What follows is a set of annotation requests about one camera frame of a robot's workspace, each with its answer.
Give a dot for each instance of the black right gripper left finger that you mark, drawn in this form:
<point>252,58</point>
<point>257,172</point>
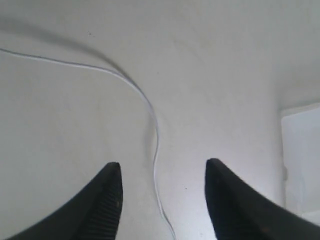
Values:
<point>92,214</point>

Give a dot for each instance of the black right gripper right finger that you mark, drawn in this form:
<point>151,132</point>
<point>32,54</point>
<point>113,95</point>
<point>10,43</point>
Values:
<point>238,212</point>

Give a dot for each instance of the clear plastic open case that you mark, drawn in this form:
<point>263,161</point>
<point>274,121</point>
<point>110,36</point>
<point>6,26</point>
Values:
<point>300,129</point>

